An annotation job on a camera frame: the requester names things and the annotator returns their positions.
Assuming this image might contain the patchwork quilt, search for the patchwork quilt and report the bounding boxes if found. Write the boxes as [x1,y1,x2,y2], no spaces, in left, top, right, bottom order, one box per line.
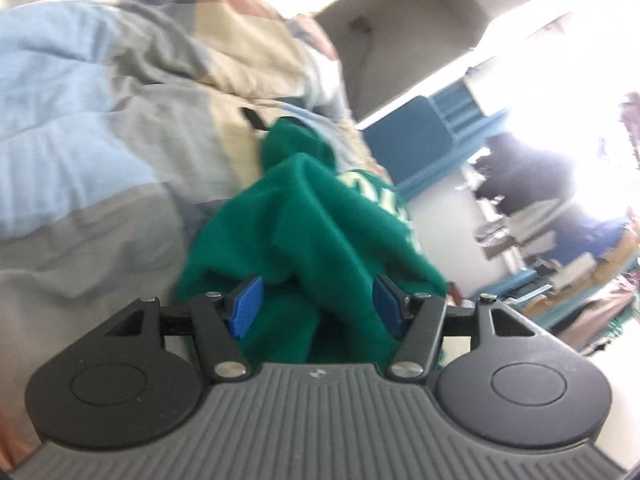
[0,0,401,466]

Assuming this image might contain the blue curtain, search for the blue curtain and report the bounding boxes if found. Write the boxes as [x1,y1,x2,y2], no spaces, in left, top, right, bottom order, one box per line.
[395,77,512,202]

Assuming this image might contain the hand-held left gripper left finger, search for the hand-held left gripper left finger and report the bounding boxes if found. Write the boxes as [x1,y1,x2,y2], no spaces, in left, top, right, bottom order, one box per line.
[102,274,265,381]

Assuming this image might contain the cluttered shelves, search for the cluttered shelves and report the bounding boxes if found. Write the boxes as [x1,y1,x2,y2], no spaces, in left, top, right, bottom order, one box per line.
[472,205,640,356]

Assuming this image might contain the grey wardrobe with wall socket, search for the grey wardrobe with wall socket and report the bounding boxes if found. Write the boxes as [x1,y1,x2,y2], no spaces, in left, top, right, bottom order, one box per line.
[285,0,617,125]

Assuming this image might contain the black strap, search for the black strap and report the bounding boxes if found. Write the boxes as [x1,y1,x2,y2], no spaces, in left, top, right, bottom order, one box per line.
[239,107,270,132]

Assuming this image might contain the green sweatshirt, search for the green sweatshirt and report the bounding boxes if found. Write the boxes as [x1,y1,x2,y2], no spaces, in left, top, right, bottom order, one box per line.
[170,116,451,364]

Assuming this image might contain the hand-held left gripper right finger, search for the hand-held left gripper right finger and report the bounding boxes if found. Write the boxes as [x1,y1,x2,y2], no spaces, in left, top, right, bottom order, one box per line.
[372,273,540,380]

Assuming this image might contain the dark hanging clothes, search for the dark hanging clothes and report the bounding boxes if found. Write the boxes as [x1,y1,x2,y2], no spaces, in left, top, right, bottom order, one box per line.
[474,132,578,217]

